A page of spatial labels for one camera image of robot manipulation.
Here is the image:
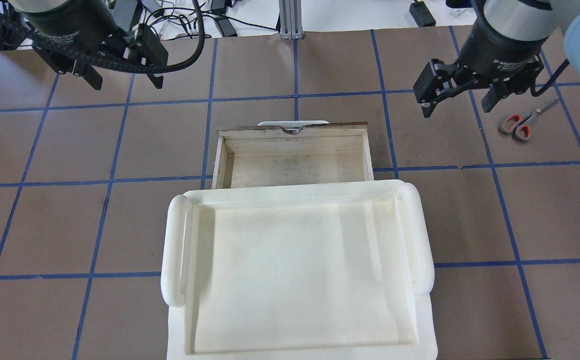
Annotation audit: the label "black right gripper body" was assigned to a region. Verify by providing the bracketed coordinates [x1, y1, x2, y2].
[452, 18, 546, 95]

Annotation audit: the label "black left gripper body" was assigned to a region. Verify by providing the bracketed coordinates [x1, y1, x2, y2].
[22, 0, 138, 76]

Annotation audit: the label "grey orange scissors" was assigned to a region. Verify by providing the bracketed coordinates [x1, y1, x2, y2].
[498, 98, 559, 142]

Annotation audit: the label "wooden drawer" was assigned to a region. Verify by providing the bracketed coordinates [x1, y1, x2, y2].
[211, 121, 374, 189]

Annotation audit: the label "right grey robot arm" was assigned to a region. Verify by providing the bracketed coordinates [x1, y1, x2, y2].
[413, 0, 580, 118]

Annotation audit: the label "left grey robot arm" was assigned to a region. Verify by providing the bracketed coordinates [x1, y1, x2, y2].
[3, 0, 168, 66]

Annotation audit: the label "black power adapter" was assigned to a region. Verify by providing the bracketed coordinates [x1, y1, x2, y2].
[408, 0, 437, 28]

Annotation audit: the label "white plastic tray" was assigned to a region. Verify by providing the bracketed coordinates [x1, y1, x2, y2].
[160, 179, 438, 360]

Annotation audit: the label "black braided cable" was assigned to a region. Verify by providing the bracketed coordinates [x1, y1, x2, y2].
[0, 0, 206, 75]

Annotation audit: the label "white drawer handle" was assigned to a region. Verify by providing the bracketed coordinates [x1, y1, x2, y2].
[256, 120, 330, 135]

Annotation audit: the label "aluminium frame post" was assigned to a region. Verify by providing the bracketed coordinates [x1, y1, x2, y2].
[278, 0, 305, 40]

